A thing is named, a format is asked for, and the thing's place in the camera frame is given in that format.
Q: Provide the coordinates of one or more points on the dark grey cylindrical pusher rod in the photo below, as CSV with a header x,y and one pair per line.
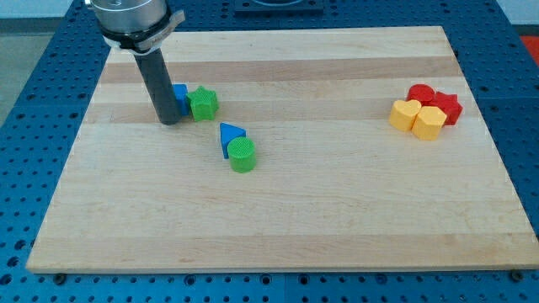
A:
x,y
159,86

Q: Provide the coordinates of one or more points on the blue cube block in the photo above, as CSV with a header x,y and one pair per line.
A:
x,y
180,91

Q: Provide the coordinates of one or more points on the green star block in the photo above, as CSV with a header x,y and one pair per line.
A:
x,y
203,104

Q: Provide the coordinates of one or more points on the blue triangle block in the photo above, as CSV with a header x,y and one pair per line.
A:
x,y
229,132

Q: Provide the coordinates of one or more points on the green cylinder block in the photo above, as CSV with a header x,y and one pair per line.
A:
x,y
242,154

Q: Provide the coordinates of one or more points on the light wooden board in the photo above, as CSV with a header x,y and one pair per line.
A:
x,y
335,186

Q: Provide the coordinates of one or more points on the yellow heart block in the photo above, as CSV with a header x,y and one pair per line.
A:
x,y
404,113

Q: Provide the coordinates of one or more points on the red cylinder block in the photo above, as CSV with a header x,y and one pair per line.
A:
x,y
423,93

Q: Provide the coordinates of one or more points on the yellow hexagon block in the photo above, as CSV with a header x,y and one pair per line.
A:
x,y
428,123

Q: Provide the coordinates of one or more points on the red star block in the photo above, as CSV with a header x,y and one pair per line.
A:
x,y
450,105

